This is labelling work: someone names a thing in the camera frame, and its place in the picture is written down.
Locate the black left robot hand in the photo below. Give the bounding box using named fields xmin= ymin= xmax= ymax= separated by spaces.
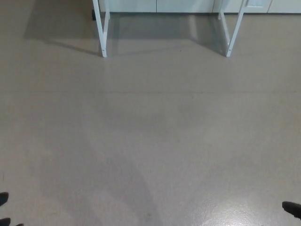
xmin=0 ymin=192 xmax=24 ymax=226

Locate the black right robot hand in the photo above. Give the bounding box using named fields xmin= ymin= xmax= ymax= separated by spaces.
xmin=282 ymin=201 xmax=301 ymax=218

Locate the white desk with metal legs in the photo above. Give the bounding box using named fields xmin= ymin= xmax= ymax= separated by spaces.
xmin=92 ymin=0 xmax=247 ymax=58

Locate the white cabinet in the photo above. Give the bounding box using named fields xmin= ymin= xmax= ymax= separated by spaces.
xmin=97 ymin=0 xmax=301 ymax=14

